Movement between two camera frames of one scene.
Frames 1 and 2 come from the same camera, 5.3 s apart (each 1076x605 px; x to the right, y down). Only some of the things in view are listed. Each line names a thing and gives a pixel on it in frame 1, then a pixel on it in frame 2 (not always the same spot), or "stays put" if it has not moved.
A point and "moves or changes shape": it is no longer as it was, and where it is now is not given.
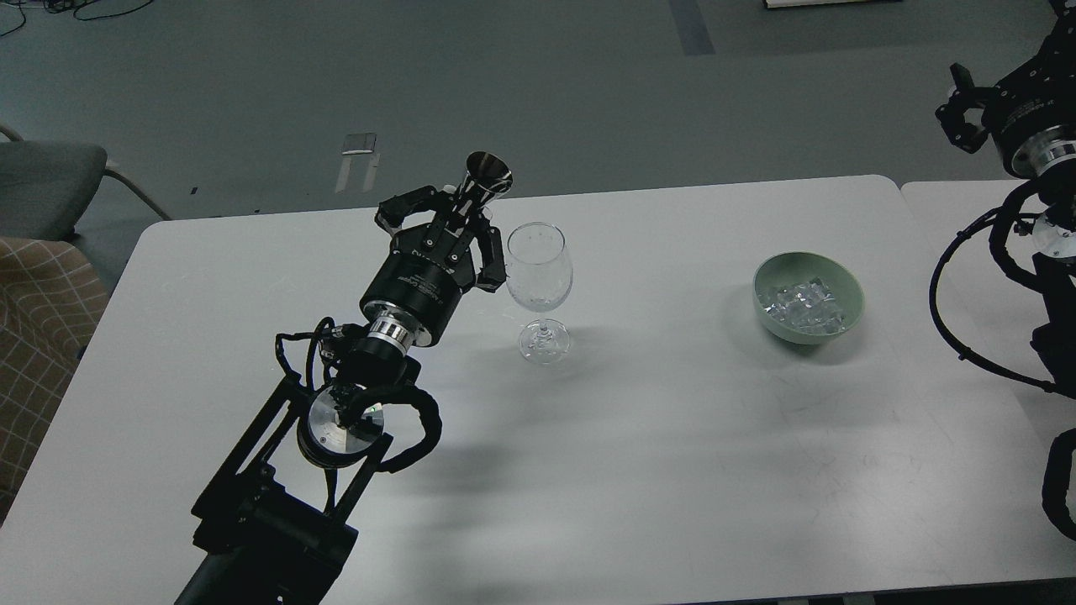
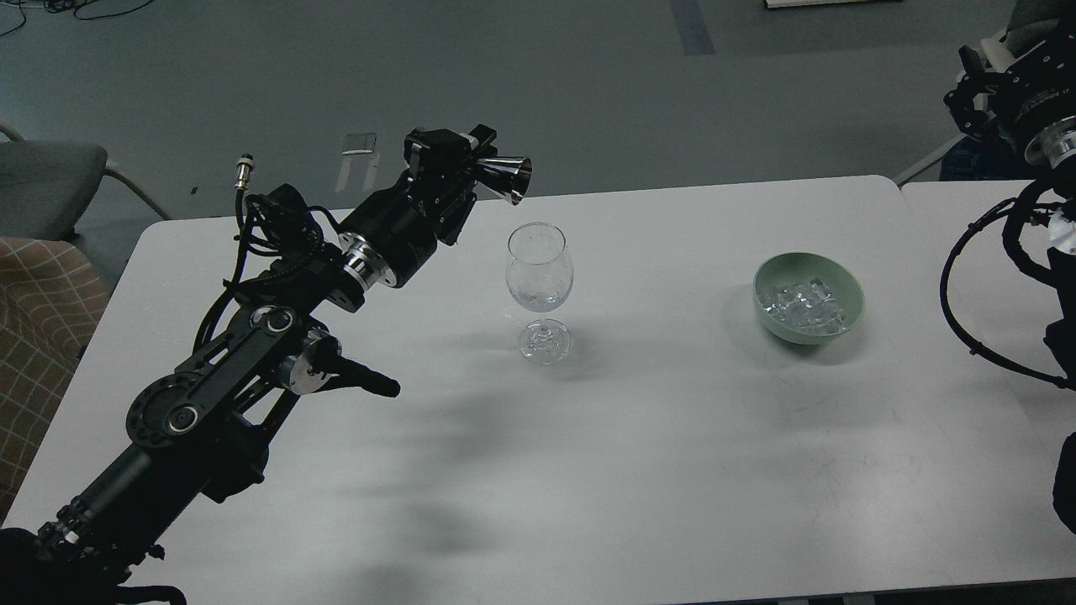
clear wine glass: x=540 y=275 stays put
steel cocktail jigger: x=487 y=177 moves or changes shape
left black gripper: x=417 y=285 to x=400 y=235
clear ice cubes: x=807 y=307 stays put
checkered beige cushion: x=52 y=297 stays put
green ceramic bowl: x=806 y=299 stays put
